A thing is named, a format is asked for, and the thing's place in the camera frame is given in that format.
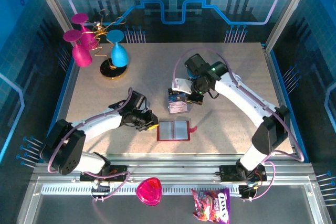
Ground red leather card holder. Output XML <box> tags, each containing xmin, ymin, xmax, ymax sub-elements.
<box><xmin>156</xmin><ymin>120</ymin><xmax>198</xmax><ymax>142</ymax></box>

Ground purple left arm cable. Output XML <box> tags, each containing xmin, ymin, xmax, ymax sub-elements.
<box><xmin>47</xmin><ymin>87</ymin><xmax>133</xmax><ymax>202</ymax></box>

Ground gold wire glass rack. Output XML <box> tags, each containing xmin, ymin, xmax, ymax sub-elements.
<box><xmin>82</xmin><ymin>8</ymin><xmax>129</xmax><ymax>80</ymax></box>

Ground blue card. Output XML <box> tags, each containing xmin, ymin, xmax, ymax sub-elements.
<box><xmin>169</xmin><ymin>94</ymin><xmax>187</xmax><ymax>103</ymax></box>

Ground aluminium front frame rail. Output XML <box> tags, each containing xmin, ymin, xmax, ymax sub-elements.
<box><xmin>30</xmin><ymin>153</ymin><xmax>317</xmax><ymax>183</ymax></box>

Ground magenta wine glass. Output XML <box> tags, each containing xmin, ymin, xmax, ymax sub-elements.
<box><xmin>62</xmin><ymin>29</ymin><xmax>93</xmax><ymax>68</ymax></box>
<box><xmin>70</xmin><ymin>13</ymin><xmax>100</xmax><ymax>49</ymax></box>

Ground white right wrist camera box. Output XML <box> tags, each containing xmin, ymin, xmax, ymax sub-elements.
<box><xmin>171</xmin><ymin>77</ymin><xmax>194</xmax><ymax>95</ymax></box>

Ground purple snack bag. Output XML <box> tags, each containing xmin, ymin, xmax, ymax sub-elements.
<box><xmin>191</xmin><ymin>187</ymin><xmax>231</xmax><ymax>224</ymax></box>

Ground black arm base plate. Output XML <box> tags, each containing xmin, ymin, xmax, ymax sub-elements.
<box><xmin>79</xmin><ymin>164</ymin><xmax>130</xmax><ymax>183</ymax></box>
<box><xmin>218</xmin><ymin>164</ymin><xmax>268</xmax><ymax>183</ymax></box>

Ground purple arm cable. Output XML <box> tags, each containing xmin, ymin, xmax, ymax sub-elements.
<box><xmin>47</xmin><ymin>87</ymin><xmax>133</xmax><ymax>202</ymax></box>
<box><xmin>173</xmin><ymin>47</ymin><xmax>306</xmax><ymax>202</ymax></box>

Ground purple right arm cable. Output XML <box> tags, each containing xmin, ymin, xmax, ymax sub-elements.
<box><xmin>173</xmin><ymin>47</ymin><xmax>306</xmax><ymax>202</ymax></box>

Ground pink heart-shaped bowl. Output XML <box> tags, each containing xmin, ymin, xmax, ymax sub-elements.
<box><xmin>135</xmin><ymin>177</ymin><xmax>163</xmax><ymax>206</ymax></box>

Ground pink white card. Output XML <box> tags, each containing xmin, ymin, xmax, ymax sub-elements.
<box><xmin>169</xmin><ymin>102</ymin><xmax>189</xmax><ymax>115</ymax></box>

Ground aluminium frame post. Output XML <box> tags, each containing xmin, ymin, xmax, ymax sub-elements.
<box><xmin>28</xmin><ymin>0</ymin><xmax>76</xmax><ymax>44</ymax></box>
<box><xmin>264</xmin><ymin>0</ymin><xmax>316</xmax><ymax>51</ymax></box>

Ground aluminium table side rail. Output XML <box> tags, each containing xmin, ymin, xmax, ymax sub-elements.
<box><xmin>48</xmin><ymin>57</ymin><xmax>80</xmax><ymax>156</ymax></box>
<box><xmin>261</xmin><ymin>42</ymin><xmax>300</xmax><ymax>163</ymax></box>

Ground blue wine glass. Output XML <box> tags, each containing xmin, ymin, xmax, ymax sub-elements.
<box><xmin>106</xmin><ymin>29</ymin><xmax>130</xmax><ymax>68</ymax></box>

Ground white slotted cable duct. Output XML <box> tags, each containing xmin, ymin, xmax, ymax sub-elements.
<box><xmin>40</xmin><ymin>183</ymin><xmax>247</xmax><ymax>196</ymax></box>

